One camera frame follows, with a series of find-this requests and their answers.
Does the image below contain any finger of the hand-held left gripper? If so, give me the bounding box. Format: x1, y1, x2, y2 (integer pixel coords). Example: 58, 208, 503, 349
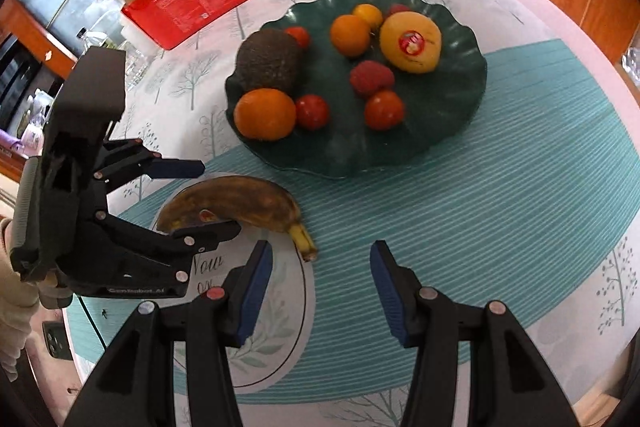
92, 209, 243, 282
92, 138, 206, 196

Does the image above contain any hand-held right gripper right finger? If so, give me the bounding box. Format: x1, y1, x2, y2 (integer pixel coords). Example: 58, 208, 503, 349
370, 241, 573, 427

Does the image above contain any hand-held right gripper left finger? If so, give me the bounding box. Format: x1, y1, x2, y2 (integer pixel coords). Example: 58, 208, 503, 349
64, 239, 275, 427

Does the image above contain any overripe brown banana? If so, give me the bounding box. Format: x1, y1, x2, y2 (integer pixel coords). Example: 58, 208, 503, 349
156, 175, 319, 263

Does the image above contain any large orange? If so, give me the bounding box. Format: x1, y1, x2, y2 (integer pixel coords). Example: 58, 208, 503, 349
233, 88, 297, 142

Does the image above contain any small red tomato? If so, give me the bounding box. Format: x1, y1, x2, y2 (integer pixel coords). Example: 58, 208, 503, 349
285, 27, 311, 50

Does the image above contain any large red tomato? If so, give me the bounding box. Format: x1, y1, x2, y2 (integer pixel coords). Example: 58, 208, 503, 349
364, 89, 406, 130

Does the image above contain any dark green scalloped plate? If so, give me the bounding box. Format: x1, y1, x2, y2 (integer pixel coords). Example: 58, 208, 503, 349
224, 0, 488, 180

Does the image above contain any orange tangerine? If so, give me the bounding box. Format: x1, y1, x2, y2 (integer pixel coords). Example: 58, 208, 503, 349
330, 14, 372, 58

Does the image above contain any small orange kumquat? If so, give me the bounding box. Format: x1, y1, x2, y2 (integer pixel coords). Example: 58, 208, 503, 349
352, 3, 385, 29

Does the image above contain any person's left hand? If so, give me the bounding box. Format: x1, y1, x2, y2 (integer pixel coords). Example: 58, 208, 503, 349
27, 269, 73, 310

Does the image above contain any clear water bottle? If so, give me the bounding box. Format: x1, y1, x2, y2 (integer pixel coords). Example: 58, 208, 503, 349
122, 39, 151, 92

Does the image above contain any dark brown avocado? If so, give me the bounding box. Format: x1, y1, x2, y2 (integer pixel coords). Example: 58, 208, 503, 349
235, 30, 302, 95

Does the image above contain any tree print tablecloth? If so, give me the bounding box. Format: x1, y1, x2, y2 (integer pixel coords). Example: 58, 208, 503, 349
62, 0, 640, 418

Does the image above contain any green label bottle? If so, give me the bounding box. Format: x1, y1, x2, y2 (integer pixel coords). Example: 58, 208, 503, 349
75, 27, 108, 50

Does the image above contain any black smartphone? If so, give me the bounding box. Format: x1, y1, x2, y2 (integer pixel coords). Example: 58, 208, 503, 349
42, 319, 73, 360

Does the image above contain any yellow citrus with red sticker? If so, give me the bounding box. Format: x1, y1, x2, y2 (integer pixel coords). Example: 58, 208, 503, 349
379, 10, 443, 74

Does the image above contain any clear plastic bag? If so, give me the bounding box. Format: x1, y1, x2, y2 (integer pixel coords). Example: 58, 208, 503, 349
620, 47, 640, 82

